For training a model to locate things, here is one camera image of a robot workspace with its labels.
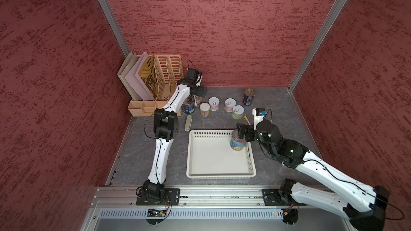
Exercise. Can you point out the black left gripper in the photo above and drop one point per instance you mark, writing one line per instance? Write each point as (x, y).
(199, 93)

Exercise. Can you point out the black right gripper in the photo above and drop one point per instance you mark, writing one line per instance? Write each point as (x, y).
(249, 128)

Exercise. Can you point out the yellow can with white lid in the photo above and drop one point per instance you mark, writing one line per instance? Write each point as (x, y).
(198, 100)

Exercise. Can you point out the dark blue silver-top can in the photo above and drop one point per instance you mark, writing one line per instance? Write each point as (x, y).
(188, 106)

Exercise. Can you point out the light blue corn can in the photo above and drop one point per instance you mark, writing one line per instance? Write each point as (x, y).
(236, 142)

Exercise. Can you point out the dark navy red can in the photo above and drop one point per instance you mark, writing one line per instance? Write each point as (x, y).
(248, 97)

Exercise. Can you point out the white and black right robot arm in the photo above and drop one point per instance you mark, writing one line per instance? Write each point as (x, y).
(362, 205)

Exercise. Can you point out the white perforated plastic basket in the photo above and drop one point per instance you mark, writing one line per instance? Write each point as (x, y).
(210, 156)

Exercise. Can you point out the small yellow white-lid can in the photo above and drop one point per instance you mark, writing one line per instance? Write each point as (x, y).
(204, 109)

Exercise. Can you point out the pink can left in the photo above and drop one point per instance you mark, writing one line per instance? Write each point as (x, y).
(214, 103)

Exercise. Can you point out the pink can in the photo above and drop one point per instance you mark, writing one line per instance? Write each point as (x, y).
(214, 103)
(230, 103)

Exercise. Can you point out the green label white-top can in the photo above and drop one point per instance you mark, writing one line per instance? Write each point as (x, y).
(238, 112)

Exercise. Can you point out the pink can right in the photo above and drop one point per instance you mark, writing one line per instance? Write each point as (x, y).
(230, 103)

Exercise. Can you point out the peach plastic desk organizer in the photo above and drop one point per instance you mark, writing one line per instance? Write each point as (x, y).
(169, 70)

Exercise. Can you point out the yellow black patterned magazine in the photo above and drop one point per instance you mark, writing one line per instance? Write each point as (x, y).
(147, 74)

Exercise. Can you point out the pink file folder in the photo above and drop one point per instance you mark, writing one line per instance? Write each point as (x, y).
(135, 85)

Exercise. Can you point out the right round black electronics board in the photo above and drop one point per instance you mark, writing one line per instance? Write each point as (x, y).
(290, 216)

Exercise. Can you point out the round black electronics board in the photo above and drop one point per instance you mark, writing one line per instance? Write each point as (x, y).
(290, 216)
(154, 216)

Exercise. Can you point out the left round black electronics board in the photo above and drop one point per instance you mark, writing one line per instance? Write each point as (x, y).
(154, 216)

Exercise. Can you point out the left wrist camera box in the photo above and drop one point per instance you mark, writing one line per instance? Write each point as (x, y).
(193, 75)

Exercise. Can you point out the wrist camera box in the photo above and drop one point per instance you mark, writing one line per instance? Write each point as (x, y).
(193, 75)
(259, 115)

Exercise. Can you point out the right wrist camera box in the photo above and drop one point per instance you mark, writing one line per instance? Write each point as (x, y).
(259, 115)

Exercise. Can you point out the left aluminium corner post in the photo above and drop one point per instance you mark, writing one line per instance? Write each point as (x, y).
(110, 16)

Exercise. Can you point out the aluminium corner post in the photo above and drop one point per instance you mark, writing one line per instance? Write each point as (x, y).
(321, 35)
(110, 16)

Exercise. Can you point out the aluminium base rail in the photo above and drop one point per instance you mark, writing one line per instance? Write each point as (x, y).
(204, 208)

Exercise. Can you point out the right aluminium corner post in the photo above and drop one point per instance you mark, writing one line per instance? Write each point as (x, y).
(321, 35)

